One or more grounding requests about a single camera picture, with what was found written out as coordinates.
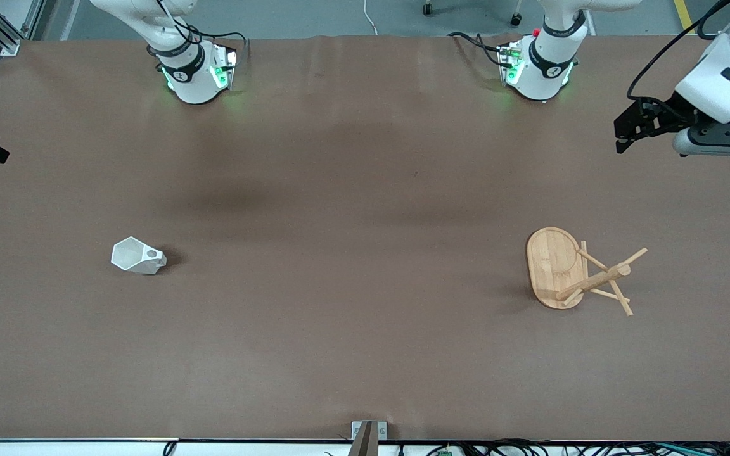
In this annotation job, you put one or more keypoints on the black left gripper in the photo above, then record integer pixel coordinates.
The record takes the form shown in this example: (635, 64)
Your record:
(674, 109)

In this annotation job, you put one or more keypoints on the white faceted cup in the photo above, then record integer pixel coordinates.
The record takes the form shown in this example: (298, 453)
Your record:
(130, 253)

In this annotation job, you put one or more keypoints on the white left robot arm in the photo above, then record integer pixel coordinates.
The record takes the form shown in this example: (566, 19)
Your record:
(545, 69)

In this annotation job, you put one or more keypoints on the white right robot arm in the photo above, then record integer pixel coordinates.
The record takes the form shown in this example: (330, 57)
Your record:
(191, 82)

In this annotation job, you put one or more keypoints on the wooden cup rack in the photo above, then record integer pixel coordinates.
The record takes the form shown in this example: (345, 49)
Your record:
(552, 266)

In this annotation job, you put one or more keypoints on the brown table cover sheet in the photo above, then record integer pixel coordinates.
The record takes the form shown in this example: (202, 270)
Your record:
(365, 316)

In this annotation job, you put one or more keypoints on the grey metal camera bracket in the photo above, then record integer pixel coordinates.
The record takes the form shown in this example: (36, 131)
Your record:
(368, 437)

